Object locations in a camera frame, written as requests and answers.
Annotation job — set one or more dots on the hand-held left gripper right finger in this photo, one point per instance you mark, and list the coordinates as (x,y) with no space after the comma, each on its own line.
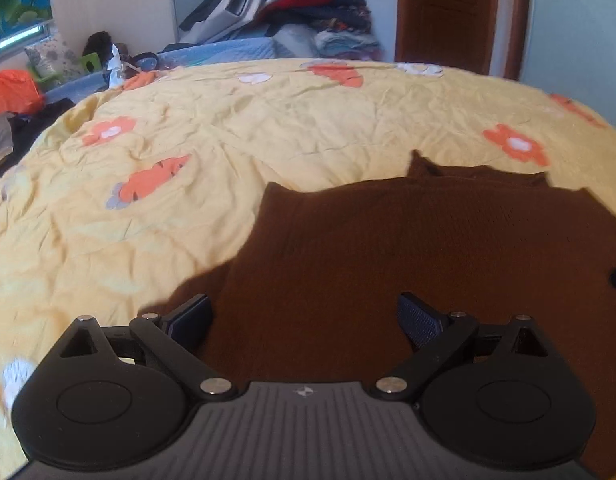
(418,320)

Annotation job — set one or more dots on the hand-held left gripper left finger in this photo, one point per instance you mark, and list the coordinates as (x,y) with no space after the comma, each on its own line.
(190,321)

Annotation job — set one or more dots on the brown knit sweater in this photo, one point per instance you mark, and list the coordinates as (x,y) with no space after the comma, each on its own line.
(387,240)

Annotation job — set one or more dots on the dark clothes heap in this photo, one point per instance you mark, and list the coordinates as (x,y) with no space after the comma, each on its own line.
(33,125)

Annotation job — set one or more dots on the pile of clothes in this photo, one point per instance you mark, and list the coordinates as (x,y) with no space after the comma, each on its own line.
(293,5)

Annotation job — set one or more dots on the yellow floral bedsheet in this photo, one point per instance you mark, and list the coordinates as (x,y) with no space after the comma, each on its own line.
(238,125)

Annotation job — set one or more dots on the white plastic bag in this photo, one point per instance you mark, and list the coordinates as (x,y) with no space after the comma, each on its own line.
(117,67)

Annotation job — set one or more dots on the blue quilt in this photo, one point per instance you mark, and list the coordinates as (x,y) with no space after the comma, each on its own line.
(223,51)

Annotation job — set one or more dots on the green plastic chair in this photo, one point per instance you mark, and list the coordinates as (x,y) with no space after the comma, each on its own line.
(88,62)

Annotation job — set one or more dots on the orange cloth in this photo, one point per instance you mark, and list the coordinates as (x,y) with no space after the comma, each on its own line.
(13,92)

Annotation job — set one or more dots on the dark plush toy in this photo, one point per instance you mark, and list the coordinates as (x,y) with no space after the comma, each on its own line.
(98,42)

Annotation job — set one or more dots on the floral pillow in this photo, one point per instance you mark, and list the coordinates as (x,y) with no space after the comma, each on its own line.
(50,57)

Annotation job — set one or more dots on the brown wooden door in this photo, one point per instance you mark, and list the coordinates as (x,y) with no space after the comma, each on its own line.
(447,15)

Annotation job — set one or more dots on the grey framed panel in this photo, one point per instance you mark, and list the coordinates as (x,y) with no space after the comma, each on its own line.
(193,5)

